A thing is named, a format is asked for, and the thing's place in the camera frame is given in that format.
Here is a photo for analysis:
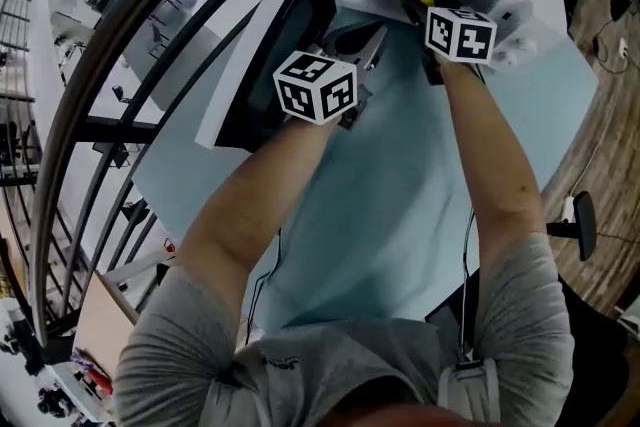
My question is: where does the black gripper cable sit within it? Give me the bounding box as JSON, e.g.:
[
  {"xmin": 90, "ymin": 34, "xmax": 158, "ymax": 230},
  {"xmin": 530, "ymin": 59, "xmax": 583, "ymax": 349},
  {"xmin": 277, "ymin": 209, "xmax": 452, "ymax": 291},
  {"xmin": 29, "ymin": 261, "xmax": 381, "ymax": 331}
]
[{"xmin": 459, "ymin": 208, "xmax": 476, "ymax": 359}]

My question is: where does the white harness strap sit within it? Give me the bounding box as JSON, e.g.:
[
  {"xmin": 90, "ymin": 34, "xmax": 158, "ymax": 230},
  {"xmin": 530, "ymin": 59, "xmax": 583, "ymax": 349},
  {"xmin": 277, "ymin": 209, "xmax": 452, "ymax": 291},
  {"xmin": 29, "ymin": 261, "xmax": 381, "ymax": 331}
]
[{"xmin": 438, "ymin": 357, "xmax": 502, "ymax": 422}]

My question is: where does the black curved railing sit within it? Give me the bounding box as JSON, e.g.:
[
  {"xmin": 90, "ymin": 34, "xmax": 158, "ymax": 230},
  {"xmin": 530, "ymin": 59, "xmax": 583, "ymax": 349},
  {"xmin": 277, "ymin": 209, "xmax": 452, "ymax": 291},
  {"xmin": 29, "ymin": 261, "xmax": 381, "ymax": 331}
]
[{"xmin": 0, "ymin": 0, "xmax": 321, "ymax": 351}]

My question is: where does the person's right forearm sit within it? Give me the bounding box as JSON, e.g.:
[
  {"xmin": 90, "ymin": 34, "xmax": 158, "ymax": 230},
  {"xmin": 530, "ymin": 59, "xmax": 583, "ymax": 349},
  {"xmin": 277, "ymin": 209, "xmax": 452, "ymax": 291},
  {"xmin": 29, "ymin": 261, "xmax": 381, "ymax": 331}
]
[{"xmin": 437, "ymin": 57, "xmax": 547, "ymax": 241}]

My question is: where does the red plastic bag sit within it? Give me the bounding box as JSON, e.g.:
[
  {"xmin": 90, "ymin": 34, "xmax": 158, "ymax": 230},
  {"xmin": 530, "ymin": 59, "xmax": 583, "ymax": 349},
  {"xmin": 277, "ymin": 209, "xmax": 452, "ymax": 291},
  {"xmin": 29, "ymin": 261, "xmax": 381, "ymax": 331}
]
[{"xmin": 82, "ymin": 367, "xmax": 114, "ymax": 392}]

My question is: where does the person's grey T-shirt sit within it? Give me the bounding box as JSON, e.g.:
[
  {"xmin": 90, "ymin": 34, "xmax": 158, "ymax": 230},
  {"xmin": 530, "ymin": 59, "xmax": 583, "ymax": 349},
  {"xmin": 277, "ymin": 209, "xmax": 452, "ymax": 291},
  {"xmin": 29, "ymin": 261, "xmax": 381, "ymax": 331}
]
[{"xmin": 113, "ymin": 232, "xmax": 576, "ymax": 427}]

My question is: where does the person's left forearm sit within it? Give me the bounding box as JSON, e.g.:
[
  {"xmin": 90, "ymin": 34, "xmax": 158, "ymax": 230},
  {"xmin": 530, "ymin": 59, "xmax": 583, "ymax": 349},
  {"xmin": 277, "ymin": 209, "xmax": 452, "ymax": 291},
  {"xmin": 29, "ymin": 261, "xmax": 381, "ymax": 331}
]
[{"xmin": 177, "ymin": 117, "xmax": 344, "ymax": 296}]

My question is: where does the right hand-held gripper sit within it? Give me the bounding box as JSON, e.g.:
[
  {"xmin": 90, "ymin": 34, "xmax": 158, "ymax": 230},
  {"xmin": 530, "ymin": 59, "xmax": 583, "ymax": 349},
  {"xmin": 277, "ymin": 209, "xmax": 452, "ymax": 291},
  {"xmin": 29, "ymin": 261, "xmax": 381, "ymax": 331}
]
[{"xmin": 398, "ymin": 0, "xmax": 498, "ymax": 87}]

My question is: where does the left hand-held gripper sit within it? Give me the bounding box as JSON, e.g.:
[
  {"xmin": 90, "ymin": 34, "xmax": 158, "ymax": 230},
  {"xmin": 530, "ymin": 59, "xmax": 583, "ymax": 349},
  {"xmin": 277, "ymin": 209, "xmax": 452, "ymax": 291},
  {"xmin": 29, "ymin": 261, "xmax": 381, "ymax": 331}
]
[{"xmin": 272, "ymin": 24, "xmax": 390, "ymax": 132}]

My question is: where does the light wooden table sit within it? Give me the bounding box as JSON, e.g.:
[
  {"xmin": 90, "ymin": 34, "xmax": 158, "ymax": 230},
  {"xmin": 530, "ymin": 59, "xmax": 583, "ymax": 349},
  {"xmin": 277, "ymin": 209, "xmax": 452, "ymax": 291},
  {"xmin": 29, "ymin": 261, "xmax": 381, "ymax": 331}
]
[{"xmin": 72, "ymin": 272, "xmax": 142, "ymax": 366}]

